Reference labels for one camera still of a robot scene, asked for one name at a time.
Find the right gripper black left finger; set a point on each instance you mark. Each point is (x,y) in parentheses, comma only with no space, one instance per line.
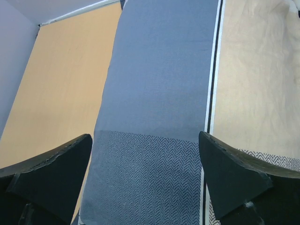
(44,189)

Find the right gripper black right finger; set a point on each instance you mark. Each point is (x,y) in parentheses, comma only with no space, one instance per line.
(245,190)

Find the blue-grey pillowcase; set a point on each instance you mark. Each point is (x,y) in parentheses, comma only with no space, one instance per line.
(145,164)

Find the aluminium back rail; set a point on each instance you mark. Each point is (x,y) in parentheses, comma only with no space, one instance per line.
(82,10)

